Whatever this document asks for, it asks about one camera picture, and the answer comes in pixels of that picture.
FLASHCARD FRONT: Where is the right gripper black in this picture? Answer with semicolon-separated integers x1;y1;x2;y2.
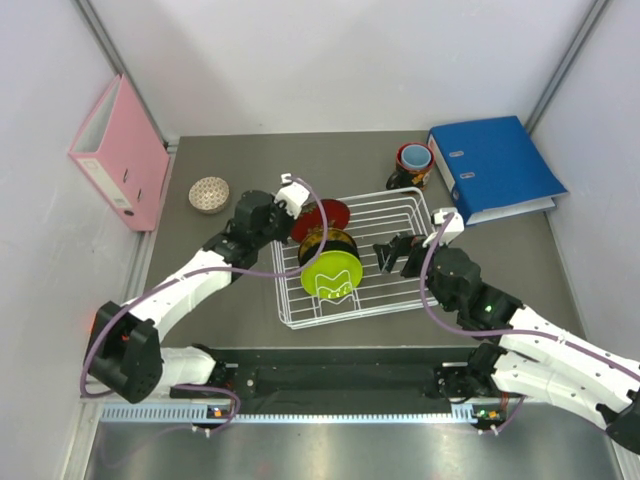
373;231;456;313

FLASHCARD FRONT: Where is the red floral bowl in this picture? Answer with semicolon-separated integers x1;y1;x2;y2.
290;199;351;243

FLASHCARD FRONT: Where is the patterned small bowl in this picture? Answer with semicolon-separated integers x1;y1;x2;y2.
188;176;231;215

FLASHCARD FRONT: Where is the black skull mug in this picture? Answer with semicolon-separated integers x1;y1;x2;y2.
386;143;435;190

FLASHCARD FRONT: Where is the light blue cup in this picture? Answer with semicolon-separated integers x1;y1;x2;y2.
400;143;433;171

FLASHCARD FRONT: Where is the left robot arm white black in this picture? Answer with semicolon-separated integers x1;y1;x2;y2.
81;183;309;404

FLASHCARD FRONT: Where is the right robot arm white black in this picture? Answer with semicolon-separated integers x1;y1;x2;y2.
373;233;639;453

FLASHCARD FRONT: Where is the black gold plate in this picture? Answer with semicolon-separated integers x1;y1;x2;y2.
297;228;360;266

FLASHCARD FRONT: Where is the lime green plate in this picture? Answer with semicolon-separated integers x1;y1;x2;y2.
300;250;364;299

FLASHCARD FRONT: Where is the blue binder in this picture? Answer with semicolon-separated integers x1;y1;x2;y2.
427;116;568;226

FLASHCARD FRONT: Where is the pink binder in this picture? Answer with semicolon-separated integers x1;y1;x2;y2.
68;75;169;232

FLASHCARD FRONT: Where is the white wire dish rack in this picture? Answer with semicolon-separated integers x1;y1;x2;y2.
275;188;433;330

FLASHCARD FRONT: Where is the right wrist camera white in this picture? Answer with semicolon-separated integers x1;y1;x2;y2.
422;207;465;248

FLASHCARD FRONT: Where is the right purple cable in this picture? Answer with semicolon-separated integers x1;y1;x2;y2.
418;213;640;384

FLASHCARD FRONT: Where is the purple cable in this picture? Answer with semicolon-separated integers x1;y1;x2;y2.
418;213;640;384
80;174;329;399

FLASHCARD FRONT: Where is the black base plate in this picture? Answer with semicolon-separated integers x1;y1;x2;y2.
210;347;500;414

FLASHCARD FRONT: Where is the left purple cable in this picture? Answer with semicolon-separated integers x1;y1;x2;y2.
80;174;329;399

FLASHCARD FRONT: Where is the slotted cable duct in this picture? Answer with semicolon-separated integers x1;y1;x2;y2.
100;404;505;426

